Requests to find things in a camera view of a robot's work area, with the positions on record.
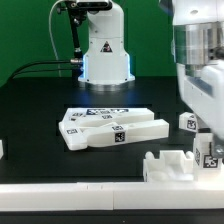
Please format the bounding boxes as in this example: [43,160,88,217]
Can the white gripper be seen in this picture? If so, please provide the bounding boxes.
[177,62,224,158]

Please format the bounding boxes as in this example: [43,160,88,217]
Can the white chair seat part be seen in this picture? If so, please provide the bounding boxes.
[143,150,194,182]

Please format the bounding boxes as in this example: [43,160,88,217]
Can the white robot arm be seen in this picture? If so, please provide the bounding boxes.
[77,0,224,158]

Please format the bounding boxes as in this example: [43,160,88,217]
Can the white chair back panel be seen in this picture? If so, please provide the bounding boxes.
[63,107,147,121]

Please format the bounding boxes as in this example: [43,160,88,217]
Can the white long chair side rear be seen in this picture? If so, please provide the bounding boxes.
[74,110,154,127]

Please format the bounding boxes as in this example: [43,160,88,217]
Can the white long chair side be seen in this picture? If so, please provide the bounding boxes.
[74,110,154,127]
[59,119,169,151]

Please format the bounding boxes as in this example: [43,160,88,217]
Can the white long chair side front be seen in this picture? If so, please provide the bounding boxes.
[59,119,169,151]

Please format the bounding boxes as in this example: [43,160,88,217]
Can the white part at left edge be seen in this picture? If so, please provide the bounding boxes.
[0,140,4,160]

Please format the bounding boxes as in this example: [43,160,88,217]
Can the black camera stand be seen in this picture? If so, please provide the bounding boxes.
[56,0,112,59]

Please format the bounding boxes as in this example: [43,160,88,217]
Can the grey cable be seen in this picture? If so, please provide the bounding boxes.
[48,0,68,78]

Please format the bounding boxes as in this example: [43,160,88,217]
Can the black cables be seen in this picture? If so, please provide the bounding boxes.
[7,59,84,83]

